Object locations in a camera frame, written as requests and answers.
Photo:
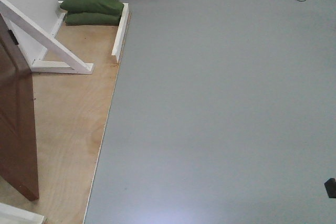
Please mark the white rail lower left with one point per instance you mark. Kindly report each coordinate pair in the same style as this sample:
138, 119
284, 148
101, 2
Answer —
10, 214

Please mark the white edge rail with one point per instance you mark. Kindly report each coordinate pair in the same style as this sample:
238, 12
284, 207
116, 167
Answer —
121, 34

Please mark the upper green sandbag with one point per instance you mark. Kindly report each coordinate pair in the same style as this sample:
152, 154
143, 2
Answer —
109, 7

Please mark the lower green sandbag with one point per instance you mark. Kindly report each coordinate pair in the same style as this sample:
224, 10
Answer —
92, 19

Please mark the plywood base board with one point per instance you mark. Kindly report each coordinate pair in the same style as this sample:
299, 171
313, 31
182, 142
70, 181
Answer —
71, 112

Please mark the brown wooden door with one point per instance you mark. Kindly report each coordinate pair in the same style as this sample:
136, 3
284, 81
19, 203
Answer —
18, 135

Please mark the white wall panel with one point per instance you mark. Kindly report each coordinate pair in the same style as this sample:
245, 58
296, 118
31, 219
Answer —
46, 14

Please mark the white diagonal brace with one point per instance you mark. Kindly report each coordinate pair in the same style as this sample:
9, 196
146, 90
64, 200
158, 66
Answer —
70, 63

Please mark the black robot corner part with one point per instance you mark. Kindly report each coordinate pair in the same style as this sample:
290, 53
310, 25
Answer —
330, 187

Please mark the green sandbag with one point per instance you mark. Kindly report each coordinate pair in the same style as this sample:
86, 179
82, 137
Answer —
109, 7
92, 19

